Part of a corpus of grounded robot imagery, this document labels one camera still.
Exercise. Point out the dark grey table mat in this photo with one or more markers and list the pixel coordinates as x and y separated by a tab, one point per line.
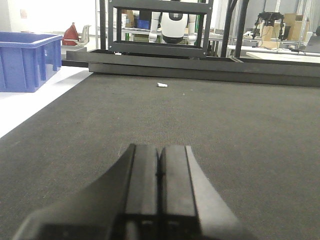
259	145

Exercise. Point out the cardboard boxes on far desk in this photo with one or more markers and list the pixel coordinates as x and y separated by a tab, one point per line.
296	29

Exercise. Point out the blue plastic crate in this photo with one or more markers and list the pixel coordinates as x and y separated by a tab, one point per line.
28	60

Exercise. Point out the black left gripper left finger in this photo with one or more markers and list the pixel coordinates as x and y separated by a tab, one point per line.
121	204

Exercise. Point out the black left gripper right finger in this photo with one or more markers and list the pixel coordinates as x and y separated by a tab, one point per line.
192	209

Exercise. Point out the white plastic chair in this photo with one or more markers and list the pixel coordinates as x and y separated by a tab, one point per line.
85	37

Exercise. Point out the white humanoid robot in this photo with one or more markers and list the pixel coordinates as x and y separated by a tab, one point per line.
173	27

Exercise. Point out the red bag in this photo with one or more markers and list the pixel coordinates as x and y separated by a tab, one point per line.
70	37

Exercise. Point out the small white paper scrap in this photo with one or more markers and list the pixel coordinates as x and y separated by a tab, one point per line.
162	85

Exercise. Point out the black robot on far desk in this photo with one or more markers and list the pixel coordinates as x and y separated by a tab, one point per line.
269	19

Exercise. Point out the black metal frame rack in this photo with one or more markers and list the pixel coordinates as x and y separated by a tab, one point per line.
110	13

